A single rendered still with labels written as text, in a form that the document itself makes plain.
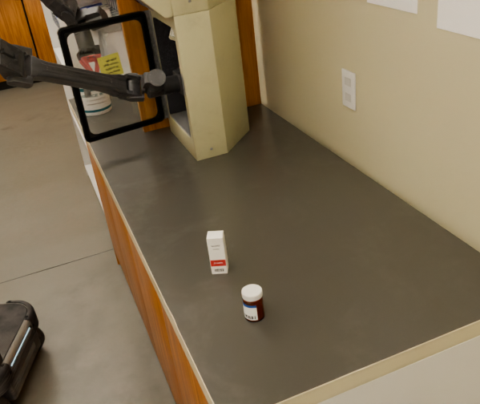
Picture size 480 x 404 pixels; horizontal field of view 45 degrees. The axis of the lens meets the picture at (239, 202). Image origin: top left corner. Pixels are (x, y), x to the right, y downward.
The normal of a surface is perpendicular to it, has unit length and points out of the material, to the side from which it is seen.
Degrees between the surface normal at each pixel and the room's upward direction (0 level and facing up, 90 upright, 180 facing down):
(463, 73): 90
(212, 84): 90
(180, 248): 0
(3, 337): 0
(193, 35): 90
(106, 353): 0
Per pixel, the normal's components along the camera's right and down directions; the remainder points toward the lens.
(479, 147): -0.92, 0.27
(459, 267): -0.11, -0.87
